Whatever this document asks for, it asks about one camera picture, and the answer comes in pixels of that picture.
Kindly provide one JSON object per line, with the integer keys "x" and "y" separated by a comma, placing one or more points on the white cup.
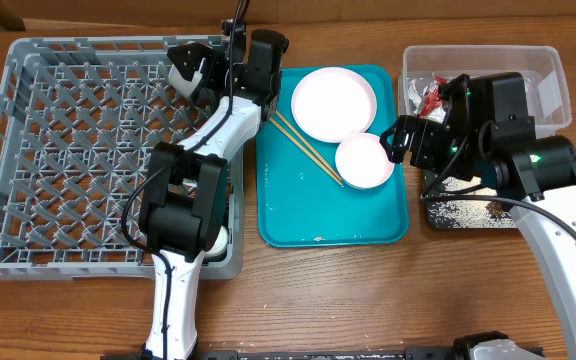
{"x": 220, "y": 245}

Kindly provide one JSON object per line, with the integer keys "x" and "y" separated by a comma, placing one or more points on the rice and food leftovers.
{"x": 468, "y": 212}

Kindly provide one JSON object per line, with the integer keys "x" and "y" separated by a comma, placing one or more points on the black waste tray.
{"x": 463, "y": 215}

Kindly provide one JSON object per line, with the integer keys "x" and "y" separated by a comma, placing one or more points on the wooden chopstick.
{"x": 294, "y": 132}
{"x": 318, "y": 162}

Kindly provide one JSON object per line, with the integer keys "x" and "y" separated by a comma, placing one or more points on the grey plastic dishwasher rack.
{"x": 78, "y": 119}

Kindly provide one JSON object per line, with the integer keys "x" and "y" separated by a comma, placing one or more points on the red snack wrapper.
{"x": 431, "y": 107}

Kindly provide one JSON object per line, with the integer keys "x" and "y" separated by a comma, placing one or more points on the wooden chopstick upper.
{"x": 294, "y": 132}

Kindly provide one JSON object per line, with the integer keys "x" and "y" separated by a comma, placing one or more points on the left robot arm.
{"x": 183, "y": 197}

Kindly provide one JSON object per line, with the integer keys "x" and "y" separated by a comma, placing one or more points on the pink bowl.
{"x": 361, "y": 161}

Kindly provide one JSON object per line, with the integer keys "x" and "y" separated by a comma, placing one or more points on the grey bowl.
{"x": 186, "y": 88}

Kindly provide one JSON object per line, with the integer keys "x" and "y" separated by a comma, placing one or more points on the large pink plate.
{"x": 333, "y": 103}

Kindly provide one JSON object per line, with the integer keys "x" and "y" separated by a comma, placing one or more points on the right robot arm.
{"x": 534, "y": 180}

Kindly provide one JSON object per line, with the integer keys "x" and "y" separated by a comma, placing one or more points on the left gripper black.
{"x": 203, "y": 59}

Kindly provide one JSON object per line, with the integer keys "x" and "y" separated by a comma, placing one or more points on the wooden chopstick lower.
{"x": 318, "y": 162}

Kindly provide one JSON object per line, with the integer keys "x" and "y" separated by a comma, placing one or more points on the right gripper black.
{"x": 415, "y": 145}

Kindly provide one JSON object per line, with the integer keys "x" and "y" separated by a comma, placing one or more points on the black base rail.
{"x": 412, "y": 352}

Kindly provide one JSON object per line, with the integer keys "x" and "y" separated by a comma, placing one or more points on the clear plastic bin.
{"x": 544, "y": 78}

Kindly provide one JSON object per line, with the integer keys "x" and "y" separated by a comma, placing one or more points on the teal plastic tray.
{"x": 299, "y": 205}

